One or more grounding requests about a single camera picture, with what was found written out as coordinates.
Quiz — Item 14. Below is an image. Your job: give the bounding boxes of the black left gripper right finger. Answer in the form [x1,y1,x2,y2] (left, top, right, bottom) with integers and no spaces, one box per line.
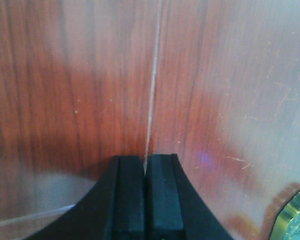
[145,154,232,240]

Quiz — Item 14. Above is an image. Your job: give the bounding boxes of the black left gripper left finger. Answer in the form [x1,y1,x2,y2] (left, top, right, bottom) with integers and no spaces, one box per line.
[28,155,146,240]

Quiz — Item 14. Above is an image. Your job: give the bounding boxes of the brown wooden door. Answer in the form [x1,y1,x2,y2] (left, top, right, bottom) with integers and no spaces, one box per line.
[0,0,300,240]

